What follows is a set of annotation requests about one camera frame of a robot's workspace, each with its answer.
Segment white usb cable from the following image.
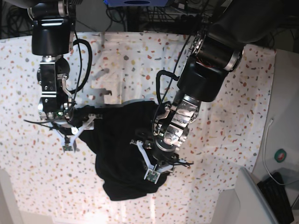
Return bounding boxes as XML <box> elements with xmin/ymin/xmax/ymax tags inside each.
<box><xmin>263</xmin><ymin>119</ymin><xmax>299</xmax><ymax>186</ymax></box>

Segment black t-shirt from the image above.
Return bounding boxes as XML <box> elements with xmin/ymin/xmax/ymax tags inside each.
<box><xmin>71</xmin><ymin>101</ymin><xmax>168</xmax><ymax>201</ymax></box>

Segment black keyboard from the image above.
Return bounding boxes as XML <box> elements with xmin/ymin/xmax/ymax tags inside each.
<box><xmin>257</xmin><ymin>177</ymin><xmax>294</xmax><ymax>224</ymax></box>

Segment right gripper silver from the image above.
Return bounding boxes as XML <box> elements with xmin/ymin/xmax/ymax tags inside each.
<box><xmin>37</xmin><ymin>56</ymin><xmax>75</xmax><ymax>127</ymax></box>

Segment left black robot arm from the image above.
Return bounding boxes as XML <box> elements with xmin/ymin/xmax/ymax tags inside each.
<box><xmin>149</xmin><ymin>0</ymin><xmax>299</xmax><ymax>162</ymax></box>

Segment black wire rack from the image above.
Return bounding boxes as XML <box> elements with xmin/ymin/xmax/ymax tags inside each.
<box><xmin>140</xmin><ymin>0</ymin><xmax>214</xmax><ymax>23</ymax></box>

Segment grey laptop lid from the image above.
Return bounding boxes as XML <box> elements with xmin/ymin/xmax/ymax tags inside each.
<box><xmin>235</xmin><ymin>168</ymin><xmax>278</xmax><ymax>224</ymax></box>

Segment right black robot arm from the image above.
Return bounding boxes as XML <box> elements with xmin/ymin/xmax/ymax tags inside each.
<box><xmin>28</xmin><ymin>0</ymin><xmax>81</xmax><ymax>126</ymax></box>

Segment green tape roll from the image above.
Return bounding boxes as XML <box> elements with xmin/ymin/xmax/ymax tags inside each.
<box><xmin>274</xmin><ymin>149</ymin><xmax>287</xmax><ymax>163</ymax></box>

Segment terrazzo patterned tablecloth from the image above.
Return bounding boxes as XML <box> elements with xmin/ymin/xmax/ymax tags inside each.
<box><xmin>0</xmin><ymin>33</ymin><xmax>276</xmax><ymax>224</ymax></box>

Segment left gripper silver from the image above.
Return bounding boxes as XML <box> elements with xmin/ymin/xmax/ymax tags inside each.
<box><xmin>135</xmin><ymin>93</ymin><xmax>200</xmax><ymax>159</ymax></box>

